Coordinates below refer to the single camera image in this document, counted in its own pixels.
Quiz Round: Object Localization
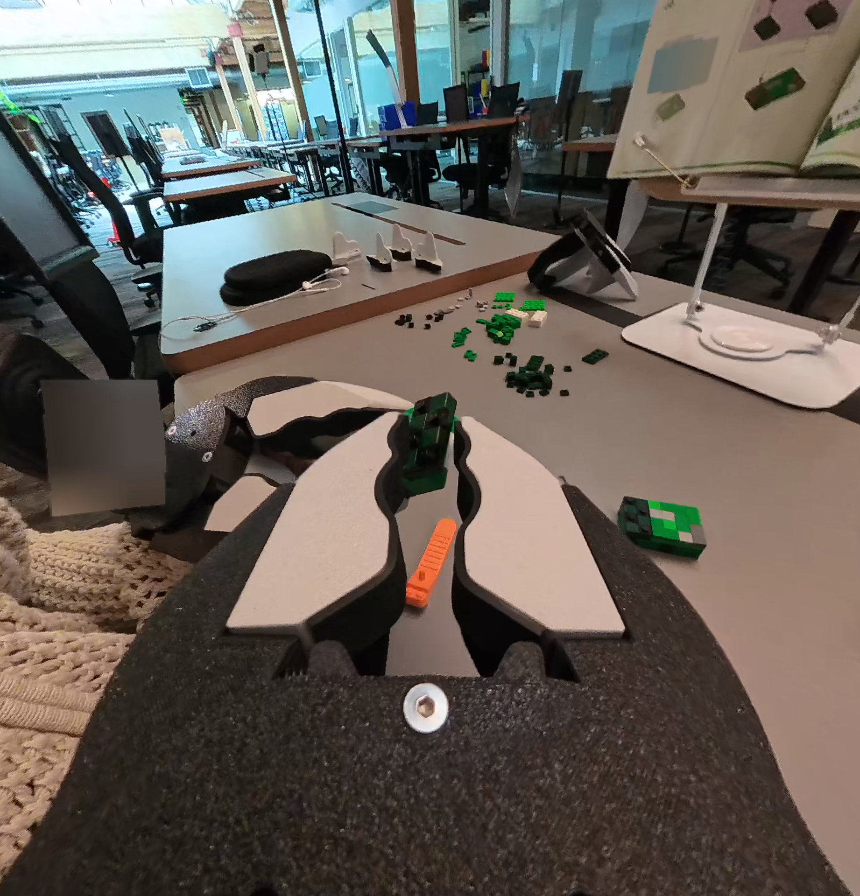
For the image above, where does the black framed display board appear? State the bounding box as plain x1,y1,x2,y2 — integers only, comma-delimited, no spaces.
0,84,98,270

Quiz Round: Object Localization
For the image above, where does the orange brick separator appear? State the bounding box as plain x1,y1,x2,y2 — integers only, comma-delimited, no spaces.
405,518,459,609

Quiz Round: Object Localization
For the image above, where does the white triangular stand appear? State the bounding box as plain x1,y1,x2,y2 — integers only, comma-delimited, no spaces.
552,241,640,302

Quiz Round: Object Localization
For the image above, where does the white cable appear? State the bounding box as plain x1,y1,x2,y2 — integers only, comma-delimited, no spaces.
169,265,352,333

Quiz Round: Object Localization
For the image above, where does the white book stand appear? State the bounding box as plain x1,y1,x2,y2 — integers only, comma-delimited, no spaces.
620,171,860,410

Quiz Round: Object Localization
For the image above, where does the slim wooden post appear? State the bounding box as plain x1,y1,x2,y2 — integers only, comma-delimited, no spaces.
269,0,312,141

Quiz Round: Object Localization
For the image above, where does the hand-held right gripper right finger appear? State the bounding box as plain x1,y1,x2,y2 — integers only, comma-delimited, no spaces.
452,418,626,679

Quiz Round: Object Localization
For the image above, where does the green white lego assembly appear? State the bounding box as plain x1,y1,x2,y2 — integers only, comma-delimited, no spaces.
401,416,451,499

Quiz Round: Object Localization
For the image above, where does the pile of bright green bricks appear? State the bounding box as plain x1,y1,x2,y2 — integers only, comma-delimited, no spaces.
451,290,549,364

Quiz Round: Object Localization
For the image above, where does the green cube lego model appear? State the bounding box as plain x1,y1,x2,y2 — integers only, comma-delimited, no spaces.
618,496,707,560

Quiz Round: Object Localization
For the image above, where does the long wooden desk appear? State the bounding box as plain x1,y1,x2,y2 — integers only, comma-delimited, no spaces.
377,115,529,211

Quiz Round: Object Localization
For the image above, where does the black rounded case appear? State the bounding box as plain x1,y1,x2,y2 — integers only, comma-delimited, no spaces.
220,250,333,307

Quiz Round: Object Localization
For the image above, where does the thick wooden post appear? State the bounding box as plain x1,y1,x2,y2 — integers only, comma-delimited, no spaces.
391,0,420,106

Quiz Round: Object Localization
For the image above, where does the black office chair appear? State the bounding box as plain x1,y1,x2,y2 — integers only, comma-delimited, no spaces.
48,133,166,309

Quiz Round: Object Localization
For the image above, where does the black smartphone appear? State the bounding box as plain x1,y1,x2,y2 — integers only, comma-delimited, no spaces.
573,210,633,275

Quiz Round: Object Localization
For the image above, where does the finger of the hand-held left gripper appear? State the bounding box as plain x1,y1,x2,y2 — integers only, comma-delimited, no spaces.
247,380,417,441
204,475,282,534

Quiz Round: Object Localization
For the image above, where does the brown top desk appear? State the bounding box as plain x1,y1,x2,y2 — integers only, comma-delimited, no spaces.
160,155,263,179
162,168,298,225

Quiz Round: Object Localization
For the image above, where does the pile of dark green bricks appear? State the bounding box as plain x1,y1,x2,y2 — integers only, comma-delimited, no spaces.
492,346,609,399

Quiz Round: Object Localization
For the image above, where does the black headband device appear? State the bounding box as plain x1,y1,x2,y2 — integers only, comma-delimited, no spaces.
527,234,579,294

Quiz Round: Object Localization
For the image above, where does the black tripod pole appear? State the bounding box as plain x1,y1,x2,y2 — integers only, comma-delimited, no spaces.
314,0,354,197

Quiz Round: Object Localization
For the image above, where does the open instruction booklet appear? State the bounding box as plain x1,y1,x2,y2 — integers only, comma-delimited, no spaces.
606,0,860,182

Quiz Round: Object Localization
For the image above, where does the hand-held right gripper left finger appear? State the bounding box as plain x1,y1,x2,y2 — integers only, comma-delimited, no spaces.
226,412,410,676

